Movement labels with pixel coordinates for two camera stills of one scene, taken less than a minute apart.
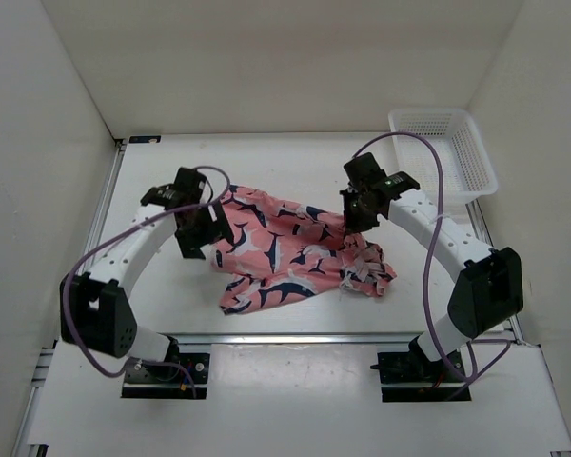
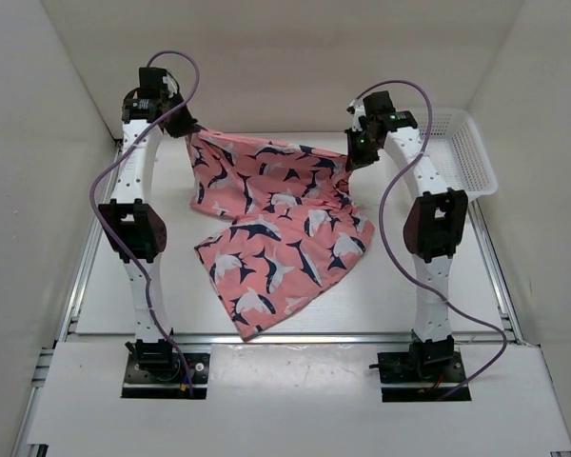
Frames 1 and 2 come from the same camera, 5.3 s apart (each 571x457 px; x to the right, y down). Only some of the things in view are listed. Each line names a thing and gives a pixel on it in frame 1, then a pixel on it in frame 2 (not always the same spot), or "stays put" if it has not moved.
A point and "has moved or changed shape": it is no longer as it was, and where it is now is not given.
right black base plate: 395,367 stays put
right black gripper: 352,225 to 357,160
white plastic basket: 467,168 stays put
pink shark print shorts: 282,252 has moved or changed shape
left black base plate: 147,381 stays put
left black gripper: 216,231 to 187,126
